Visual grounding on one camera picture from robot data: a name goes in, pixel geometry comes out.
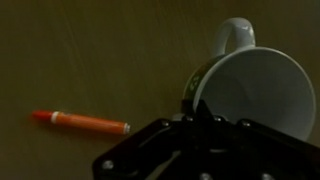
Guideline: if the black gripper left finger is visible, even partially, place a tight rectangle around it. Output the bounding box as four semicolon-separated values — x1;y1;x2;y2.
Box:
92;98;198;180

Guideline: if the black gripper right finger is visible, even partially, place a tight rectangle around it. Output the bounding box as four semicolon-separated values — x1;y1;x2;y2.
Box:
197;99;320;180

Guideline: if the white mug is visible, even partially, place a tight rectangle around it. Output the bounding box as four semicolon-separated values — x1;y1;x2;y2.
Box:
181;17;317;143

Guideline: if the orange marker pen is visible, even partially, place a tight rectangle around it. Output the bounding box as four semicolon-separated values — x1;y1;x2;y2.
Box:
31;109;132;136

